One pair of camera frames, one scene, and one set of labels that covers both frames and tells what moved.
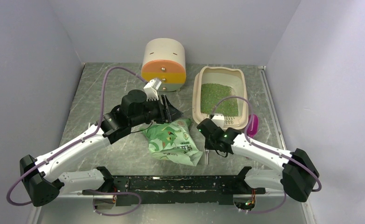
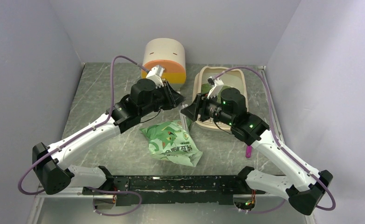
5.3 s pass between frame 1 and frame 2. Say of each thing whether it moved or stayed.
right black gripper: moved
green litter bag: stayed
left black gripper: moved
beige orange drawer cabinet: stayed
